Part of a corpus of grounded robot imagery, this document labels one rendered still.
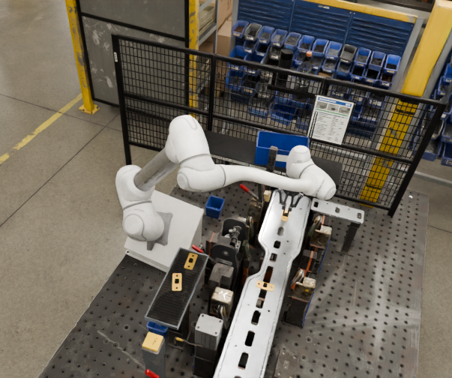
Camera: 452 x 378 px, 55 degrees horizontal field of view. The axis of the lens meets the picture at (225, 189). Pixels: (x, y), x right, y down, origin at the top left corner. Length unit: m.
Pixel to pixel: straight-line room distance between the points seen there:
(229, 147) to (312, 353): 1.27
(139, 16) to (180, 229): 2.23
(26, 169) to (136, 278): 2.15
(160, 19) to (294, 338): 2.77
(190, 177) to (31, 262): 2.08
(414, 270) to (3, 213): 3.08
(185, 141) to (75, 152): 2.74
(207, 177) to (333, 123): 1.11
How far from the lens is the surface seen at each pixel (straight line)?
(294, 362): 1.90
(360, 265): 2.69
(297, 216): 2.40
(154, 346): 1.74
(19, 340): 3.23
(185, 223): 2.37
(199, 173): 1.72
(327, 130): 2.66
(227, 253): 2.00
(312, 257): 2.26
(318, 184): 1.98
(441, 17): 2.40
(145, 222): 2.18
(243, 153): 2.69
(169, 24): 3.94
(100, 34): 4.39
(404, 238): 2.94
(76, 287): 3.35
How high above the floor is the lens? 2.71
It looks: 43 degrees down
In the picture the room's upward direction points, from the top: 5 degrees clockwise
